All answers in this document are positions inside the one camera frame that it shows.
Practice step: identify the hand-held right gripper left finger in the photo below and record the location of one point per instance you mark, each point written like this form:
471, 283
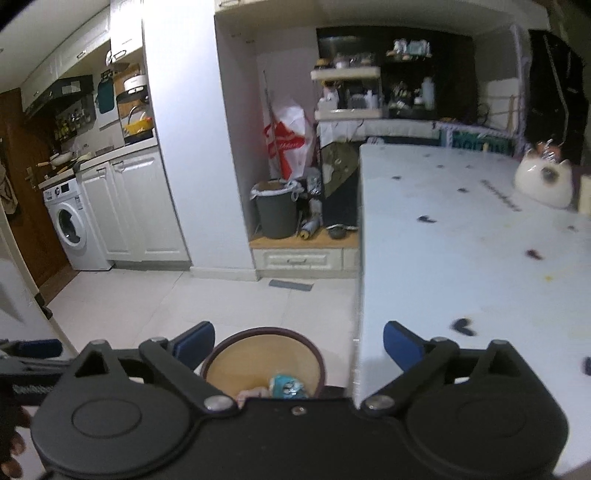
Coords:
196, 345

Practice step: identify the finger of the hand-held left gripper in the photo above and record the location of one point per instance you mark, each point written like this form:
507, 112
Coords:
37, 348

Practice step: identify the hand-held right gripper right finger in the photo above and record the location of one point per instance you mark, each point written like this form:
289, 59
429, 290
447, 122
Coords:
401, 347

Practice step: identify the beige bin with brown rim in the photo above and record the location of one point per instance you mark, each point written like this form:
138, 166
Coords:
258, 355

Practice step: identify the teal snack packet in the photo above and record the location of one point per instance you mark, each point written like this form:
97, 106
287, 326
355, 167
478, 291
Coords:
288, 386

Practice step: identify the person's left hand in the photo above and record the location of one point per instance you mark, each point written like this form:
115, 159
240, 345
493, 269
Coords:
11, 424

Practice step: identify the white door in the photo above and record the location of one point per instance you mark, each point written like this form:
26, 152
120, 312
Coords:
18, 286

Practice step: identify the black padded stool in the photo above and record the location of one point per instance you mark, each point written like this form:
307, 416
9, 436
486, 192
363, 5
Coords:
337, 392

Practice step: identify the grey flat strip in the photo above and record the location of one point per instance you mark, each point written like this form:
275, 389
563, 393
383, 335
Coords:
291, 285

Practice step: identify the brown wooden door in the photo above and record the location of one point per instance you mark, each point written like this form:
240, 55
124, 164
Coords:
32, 221

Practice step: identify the white washing machine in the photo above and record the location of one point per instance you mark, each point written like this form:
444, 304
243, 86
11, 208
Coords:
74, 226

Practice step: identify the white drawer unit wooden top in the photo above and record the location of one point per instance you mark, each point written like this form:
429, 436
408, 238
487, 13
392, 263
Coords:
295, 261

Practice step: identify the dark bowl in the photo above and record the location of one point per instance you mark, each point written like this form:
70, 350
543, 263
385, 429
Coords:
336, 232

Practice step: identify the white kitchen counter cabinet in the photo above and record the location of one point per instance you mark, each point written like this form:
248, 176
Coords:
138, 207

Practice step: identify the spray can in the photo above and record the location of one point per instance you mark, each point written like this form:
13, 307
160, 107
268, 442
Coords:
308, 229

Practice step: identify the grey bin with white liner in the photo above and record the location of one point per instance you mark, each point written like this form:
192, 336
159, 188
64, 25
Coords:
276, 212

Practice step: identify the beige hanging bag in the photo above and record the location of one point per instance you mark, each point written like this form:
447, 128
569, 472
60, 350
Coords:
8, 189

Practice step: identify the frying pan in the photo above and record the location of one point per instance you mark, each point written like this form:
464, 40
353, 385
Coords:
57, 159

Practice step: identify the white cat-shaped ornament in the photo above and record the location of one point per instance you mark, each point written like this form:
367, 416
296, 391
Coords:
538, 184

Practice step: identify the teal lettered sign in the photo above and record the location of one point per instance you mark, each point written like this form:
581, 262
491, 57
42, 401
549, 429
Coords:
480, 143

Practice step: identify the red and white plastic bag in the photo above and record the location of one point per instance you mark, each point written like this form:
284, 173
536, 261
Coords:
288, 143

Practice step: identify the yellow basin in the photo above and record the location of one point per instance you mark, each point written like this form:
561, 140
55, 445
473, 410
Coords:
138, 127

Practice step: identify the black spice rack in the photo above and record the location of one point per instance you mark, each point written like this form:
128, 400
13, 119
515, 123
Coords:
74, 122

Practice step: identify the metal pole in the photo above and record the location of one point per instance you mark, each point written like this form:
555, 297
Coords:
269, 120

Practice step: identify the beige cup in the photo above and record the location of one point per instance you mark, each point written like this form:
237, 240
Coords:
585, 194

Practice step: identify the black dish rack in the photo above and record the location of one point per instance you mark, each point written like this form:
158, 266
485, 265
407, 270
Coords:
121, 115

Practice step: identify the white plastic bottle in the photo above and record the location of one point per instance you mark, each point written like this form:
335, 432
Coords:
428, 94

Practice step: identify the black range hood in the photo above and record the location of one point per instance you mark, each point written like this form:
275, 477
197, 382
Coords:
57, 92

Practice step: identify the cream-framed fish tank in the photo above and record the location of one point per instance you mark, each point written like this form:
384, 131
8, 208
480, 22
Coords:
348, 94

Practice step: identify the teal hanging board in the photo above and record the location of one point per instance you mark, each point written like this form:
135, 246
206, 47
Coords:
105, 94

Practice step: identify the white foam board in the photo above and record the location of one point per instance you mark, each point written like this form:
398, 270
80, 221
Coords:
498, 99

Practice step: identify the white cooking pot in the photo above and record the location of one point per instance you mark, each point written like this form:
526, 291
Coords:
133, 85

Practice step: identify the wooden cutting board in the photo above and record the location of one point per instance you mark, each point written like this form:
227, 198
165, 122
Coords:
127, 71

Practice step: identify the row of glass jars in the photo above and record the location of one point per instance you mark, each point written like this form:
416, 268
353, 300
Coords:
344, 61

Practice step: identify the black jacket with white trim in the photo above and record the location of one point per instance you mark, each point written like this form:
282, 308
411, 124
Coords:
551, 92

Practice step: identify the white wall kitchen cabinets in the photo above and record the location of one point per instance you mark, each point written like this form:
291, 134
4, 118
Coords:
69, 50

